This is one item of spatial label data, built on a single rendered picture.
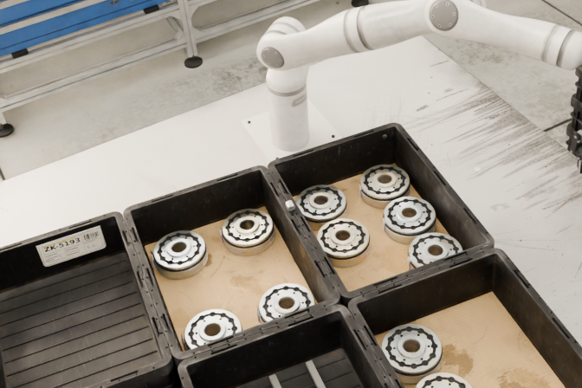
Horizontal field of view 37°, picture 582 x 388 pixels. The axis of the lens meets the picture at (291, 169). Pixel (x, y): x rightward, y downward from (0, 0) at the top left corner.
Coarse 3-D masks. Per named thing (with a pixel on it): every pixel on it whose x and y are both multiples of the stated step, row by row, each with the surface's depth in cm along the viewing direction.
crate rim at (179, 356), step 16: (224, 176) 174; (240, 176) 174; (176, 192) 172; (192, 192) 172; (272, 192) 170; (128, 208) 170; (144, 208) 170; (128, 224) 166; (304, 240) 159; (144, 256) 160; (144, 272) 157; (320, 272) 155; (336, 288) 150; (160, 304) 151; (320, 304) 147; (336, 304) 148; (160, 320) 148; (272, 320) 146; (288, 320) 145; (240, 336) 144; (176, 352) 143; (192, 352) 142
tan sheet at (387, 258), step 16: (352, 192) 182; (416, 192) 180; (352, 208) 179; (368, 208) 178; (368, 224) 175; (384, 240) 171; (368, 256) 168; (384, 256) 168; (400, 256) 167; (352, 272) 166; (368, 272) 165; (384, 272) 165; (400, 272) 164; (352, 288) 162
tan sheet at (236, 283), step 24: (216, 240) 175; (216, 264) 170; (240, 264) 170; (264, 264) 169; (288, 264) 168; (168, 288) 167; (192, 288) 166; (216, 288) 165; (240, 288) 165; (264, 288) 164; (168, 312) 162; (192, 312) 162; (240, 312) 161
